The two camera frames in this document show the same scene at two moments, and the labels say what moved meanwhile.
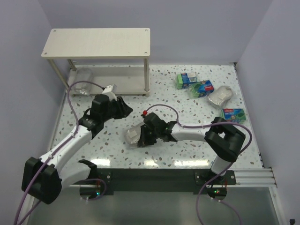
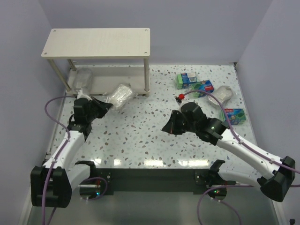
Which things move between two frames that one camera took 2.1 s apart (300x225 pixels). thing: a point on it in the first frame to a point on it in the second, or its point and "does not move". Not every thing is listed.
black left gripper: [116, 107] to [97, 108]
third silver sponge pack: [218, 98] does not move
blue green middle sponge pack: [201, 89] does not move
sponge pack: [235, 115] does not move
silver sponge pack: [83, 89] does not move
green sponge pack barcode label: [183, 79] does not move
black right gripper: [147, 134] to [176, 123]
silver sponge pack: [132, 136] to [120, 96]
